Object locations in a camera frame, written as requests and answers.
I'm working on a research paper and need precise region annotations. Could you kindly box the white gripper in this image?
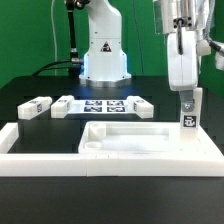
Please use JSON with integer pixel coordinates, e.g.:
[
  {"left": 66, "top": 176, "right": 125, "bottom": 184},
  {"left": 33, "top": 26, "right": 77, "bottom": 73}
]
[{"left": 167, "top": 27, "right": 198, "bottom": 112}]

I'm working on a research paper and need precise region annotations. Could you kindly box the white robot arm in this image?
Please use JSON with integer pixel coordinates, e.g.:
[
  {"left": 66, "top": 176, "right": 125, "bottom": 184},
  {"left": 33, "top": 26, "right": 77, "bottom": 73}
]
[{"left": 80, "top": 0, "right": 224, "bottom": 112}]

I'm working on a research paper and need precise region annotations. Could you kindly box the white marker base plate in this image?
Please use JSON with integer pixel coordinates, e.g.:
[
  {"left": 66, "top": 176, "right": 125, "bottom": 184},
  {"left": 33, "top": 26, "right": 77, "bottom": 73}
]
[{"left": 68, "top": 100, "right": 132, "bottom": 114}]

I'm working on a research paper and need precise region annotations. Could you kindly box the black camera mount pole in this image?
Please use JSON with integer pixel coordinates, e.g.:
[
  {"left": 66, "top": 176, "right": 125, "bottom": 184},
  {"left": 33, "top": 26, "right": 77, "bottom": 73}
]
[{"left": 65, "top": 0, "right": 91, "bottom": 77}]

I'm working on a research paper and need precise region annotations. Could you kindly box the black cable bundle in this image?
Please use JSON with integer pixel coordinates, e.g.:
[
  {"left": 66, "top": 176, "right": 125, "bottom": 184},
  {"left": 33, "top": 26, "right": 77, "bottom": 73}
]
[{"left": 32, "top": 59, "right": 81, "bottom": 77}]

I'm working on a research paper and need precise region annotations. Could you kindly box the white hanging cable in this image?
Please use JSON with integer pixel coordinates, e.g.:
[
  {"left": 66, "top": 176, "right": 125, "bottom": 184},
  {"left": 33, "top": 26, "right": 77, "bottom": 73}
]
[{"left": 50, "top": 0, "right": 59, "bottom": 68}]

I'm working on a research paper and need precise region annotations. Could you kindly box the white U-shaped obstacle frame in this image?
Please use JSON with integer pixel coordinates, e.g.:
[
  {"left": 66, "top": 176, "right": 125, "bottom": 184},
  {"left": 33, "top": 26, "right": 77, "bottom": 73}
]
[{"left": 0, "top": 123, "right": 91, "bottom": 177}]

